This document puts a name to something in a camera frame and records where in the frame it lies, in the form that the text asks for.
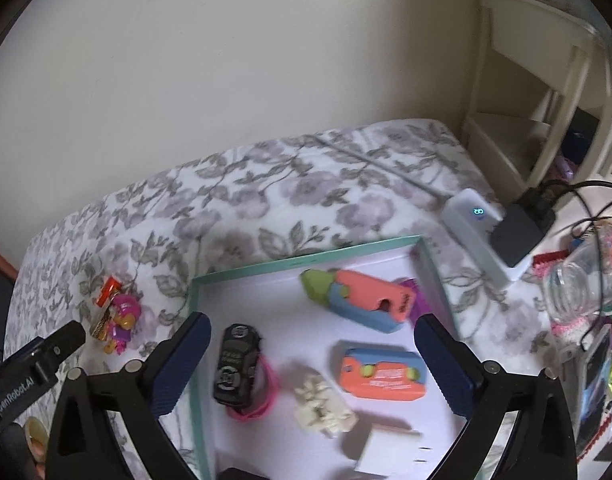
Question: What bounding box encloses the floral printed blanket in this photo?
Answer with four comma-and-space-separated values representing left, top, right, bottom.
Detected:
3, 119, 582, 480

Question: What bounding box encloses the black square block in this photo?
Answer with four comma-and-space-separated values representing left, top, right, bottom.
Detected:
217, 466, 259, 480

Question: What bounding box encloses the white power bank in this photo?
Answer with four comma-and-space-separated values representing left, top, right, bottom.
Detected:
441, 188, 532, 291

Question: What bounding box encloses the teal box lid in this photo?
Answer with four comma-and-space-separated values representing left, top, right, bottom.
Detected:
188, 235, 462, 480

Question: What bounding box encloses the pink toy figure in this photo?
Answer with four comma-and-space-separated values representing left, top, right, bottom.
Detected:
102, 292, 139, 357

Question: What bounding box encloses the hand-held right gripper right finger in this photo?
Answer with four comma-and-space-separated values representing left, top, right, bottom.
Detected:
413, 312, 579, 480

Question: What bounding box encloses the white charger plug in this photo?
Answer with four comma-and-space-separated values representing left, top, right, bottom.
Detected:
353, 422, 432, 476

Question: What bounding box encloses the orange carrot knife white print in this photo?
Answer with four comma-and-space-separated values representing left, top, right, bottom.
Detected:
330, 341, 431, 403

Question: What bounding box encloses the orange carrot knife green blade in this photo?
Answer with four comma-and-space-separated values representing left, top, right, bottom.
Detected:
300, 267, 417, 335

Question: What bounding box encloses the cream shelf unit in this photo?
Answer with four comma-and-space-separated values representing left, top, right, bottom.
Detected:
461, 0, 612, 196

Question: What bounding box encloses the purple lighter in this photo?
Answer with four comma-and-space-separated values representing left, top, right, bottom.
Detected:
398, 277, 429, 323

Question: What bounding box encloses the red crochet piece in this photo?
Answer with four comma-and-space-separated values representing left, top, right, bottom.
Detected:
532, 249, 571, 281

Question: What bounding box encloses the pink crochet piece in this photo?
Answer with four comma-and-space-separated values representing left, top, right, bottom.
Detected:
551, 316, 596, 342

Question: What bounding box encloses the clear plastic jar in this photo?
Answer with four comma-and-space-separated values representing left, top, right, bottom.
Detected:
542, 232, 612, 328

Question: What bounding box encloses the smartphone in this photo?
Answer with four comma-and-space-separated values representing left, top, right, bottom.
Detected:
576, 322, 612, 456

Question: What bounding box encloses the black power adapter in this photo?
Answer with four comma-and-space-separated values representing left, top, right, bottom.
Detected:
488, 187, 557, 268

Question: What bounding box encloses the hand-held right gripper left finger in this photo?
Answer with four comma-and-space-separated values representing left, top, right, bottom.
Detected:
45, 311, 213, 480

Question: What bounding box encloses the cream hair claw clip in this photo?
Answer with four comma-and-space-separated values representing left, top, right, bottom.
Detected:
292, 374, 357, 438

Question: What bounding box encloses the pink smart watch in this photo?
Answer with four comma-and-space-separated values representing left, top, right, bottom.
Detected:
226, 350, 279, 421

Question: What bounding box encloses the black cable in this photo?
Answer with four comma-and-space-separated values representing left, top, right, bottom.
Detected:
531, 179, 612, 353

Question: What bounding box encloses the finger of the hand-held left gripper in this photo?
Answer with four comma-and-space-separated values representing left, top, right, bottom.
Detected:
31, 321, 87, 368

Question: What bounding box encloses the black toy car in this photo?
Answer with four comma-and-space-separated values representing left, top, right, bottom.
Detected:
212, 323, 264, 407

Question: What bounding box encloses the person's left hand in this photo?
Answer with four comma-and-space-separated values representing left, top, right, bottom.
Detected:
16, 412, 52, 480

